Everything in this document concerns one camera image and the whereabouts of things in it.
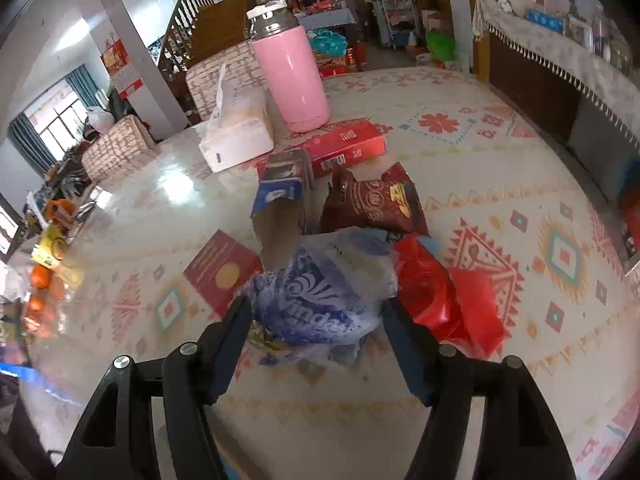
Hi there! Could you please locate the tasselled leaf-print cloth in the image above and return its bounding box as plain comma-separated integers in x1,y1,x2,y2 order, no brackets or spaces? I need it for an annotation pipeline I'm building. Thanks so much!
472,0,640,146

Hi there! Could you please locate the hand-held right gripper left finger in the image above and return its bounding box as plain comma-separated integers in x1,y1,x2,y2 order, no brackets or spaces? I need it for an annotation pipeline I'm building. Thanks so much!
55,294,253,480

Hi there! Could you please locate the green bag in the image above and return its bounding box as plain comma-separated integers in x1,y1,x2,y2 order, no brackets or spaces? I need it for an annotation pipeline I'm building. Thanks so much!
426,30,457,63

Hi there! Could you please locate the white rack shelf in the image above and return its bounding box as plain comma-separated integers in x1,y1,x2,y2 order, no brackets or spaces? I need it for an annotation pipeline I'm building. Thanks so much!
372,0,426,51

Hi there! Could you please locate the flat red box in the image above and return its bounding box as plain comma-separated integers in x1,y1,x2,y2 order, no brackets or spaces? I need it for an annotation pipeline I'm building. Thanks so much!
256,121,387,181

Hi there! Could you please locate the red plastic bag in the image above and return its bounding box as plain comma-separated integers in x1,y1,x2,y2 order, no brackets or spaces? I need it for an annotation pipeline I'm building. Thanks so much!
392,233,507,360

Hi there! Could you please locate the dark red snack bag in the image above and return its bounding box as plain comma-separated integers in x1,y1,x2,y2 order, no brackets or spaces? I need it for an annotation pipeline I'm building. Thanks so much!
319,162,431,236

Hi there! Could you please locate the blue and white plastic bag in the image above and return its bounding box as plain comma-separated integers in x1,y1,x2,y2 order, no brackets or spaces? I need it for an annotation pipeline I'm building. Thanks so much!
245,226,401,371

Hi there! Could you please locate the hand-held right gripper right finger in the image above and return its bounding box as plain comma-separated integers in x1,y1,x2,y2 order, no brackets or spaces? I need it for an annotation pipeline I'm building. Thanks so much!
381,298,576,480

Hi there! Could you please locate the white tissue box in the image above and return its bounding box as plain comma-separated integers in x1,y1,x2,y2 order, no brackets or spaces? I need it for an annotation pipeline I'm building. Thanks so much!
198,62,276,174

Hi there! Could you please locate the blue carton box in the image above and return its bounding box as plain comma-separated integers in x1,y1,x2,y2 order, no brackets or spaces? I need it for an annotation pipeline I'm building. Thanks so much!
250,149,315,261

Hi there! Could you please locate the teal window curtain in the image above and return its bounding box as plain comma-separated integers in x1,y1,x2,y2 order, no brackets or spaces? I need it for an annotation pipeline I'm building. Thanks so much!
7,112,56,171
65,65,98,106

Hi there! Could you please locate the wooden staircase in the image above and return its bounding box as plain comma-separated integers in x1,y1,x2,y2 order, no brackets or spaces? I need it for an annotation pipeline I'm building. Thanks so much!
157,0,251,111

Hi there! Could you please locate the patterned chair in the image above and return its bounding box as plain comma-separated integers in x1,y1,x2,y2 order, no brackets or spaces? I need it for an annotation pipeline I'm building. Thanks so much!
81,114,160,186
185,40,268,121

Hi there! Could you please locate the red envelope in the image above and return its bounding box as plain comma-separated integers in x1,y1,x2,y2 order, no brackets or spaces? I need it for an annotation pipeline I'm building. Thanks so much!
183,230,264,318

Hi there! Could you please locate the checked cloth table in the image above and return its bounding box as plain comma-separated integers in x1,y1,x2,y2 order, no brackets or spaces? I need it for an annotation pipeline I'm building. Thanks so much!
295,2,361,31

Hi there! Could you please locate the red wall calendar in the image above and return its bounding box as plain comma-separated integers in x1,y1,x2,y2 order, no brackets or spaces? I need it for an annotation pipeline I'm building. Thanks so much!
102,40,143,98

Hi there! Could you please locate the yellow packet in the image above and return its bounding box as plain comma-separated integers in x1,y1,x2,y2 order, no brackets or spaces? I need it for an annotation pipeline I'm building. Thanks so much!
32,225,68,268

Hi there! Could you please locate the pink thermos bottle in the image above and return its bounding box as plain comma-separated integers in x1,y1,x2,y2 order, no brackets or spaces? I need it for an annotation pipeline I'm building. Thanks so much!
245,0,332,134

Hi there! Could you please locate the teal bag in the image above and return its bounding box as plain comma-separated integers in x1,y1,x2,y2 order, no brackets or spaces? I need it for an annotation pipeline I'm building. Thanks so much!
307,27,348,56

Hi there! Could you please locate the dark wooden cabinet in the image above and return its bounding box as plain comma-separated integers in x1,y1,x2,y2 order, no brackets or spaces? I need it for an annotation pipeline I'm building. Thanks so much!
487,30,640,211

